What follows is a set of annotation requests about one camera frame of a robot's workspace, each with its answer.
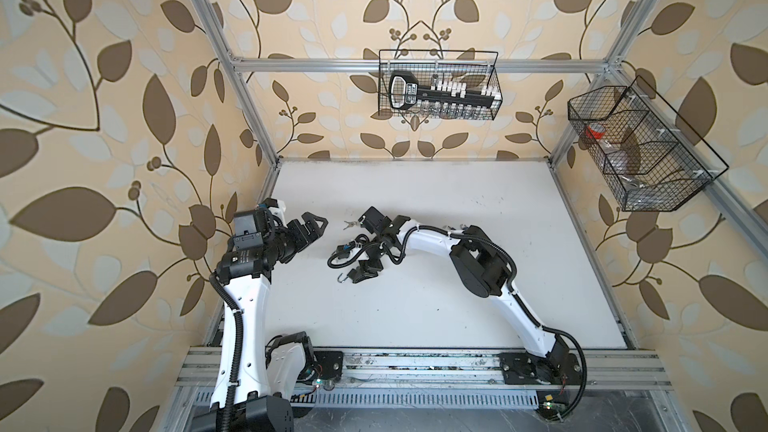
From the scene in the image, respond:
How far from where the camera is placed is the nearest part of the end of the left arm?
0.64 meters

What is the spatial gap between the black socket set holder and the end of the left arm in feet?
1.46

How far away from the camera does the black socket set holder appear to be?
32.6 inches
